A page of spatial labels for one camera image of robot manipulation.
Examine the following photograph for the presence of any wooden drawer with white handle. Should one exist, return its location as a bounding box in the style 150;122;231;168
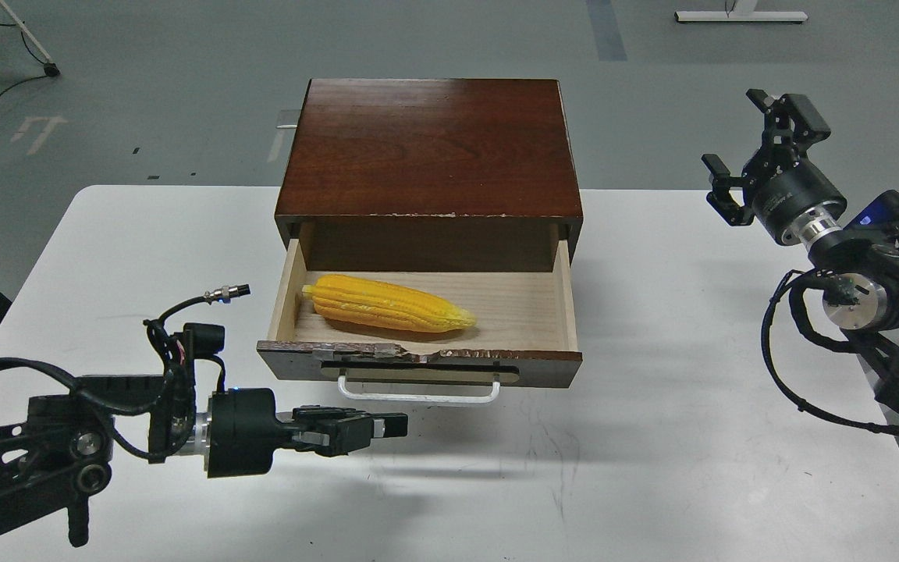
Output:
256;240;582;407

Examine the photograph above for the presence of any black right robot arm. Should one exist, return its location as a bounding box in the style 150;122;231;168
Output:
702;89;899;436

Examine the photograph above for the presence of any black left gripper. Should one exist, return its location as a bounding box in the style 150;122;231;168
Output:
206;388;409;478

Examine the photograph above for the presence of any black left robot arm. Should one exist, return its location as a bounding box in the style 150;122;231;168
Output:
0;285;409;547

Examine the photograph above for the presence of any yellow corn cob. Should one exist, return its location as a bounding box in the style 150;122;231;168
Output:
302;274;478;333

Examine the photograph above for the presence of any white stand with caster wheels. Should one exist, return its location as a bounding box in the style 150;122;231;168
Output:
0;0;60;76

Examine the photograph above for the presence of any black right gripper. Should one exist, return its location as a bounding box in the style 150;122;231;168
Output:
702;88;847;247

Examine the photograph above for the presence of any dark wooden cabinet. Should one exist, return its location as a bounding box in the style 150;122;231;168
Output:
275;78;584;272

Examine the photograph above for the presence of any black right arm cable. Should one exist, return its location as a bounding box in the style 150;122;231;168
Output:
760;269;899;439

